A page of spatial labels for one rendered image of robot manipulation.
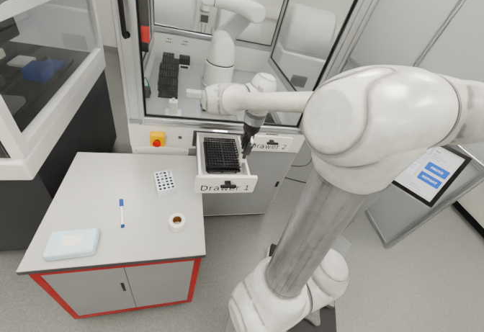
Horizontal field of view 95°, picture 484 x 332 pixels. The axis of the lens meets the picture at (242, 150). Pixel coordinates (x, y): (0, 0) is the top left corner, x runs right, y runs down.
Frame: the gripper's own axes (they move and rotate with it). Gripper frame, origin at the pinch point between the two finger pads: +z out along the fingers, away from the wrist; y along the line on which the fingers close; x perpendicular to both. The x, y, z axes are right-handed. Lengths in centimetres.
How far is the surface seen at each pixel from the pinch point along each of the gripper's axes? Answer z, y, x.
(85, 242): 16, -31, 61
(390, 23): -54, 147, -173
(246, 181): 6.5, -10.8, -1.3
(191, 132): 5.1, 22.9, 23.9
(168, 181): 17.9, -1.3, 34.6
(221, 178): 4.4, -10.8, 11.2
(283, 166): 30, 23, -41
